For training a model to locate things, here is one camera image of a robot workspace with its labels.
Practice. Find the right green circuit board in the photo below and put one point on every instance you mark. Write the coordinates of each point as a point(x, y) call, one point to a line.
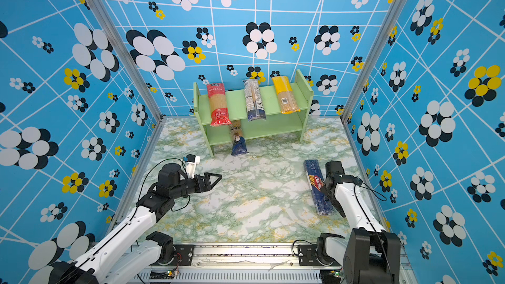
point(332, 277)

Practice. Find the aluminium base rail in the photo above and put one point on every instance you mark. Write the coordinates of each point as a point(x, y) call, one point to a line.
point(227, 255)

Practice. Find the green circuit board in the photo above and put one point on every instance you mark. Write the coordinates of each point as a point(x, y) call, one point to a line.
point(164, 274)
point(332, 277)

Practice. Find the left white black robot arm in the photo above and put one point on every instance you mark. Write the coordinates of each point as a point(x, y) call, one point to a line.
point(118, 236)

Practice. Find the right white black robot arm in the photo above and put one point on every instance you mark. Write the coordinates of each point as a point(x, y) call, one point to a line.
point(359, 228)

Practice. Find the clear blue-label spaghetti package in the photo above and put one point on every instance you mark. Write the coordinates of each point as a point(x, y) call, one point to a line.
point(253, 100)

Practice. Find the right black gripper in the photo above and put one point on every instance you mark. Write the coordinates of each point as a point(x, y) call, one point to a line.
point(335, 203)

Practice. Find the left green circuit board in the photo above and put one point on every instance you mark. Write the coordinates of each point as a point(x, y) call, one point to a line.
point(164, 274)

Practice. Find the dark blue Barilla spaghetti package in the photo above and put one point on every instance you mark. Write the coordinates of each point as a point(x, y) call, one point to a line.
point(316, 182)

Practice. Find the yellow spaghetti package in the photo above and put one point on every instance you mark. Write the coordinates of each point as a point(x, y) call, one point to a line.
point(285, 95)

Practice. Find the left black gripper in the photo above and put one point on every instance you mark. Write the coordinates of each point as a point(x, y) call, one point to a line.
point(209, 185)

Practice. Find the red spaghetti package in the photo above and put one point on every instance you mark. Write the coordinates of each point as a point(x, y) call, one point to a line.
point(218, 105)

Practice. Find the green two-tier wooden shelf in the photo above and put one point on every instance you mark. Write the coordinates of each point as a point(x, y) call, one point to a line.
point(275, 123)

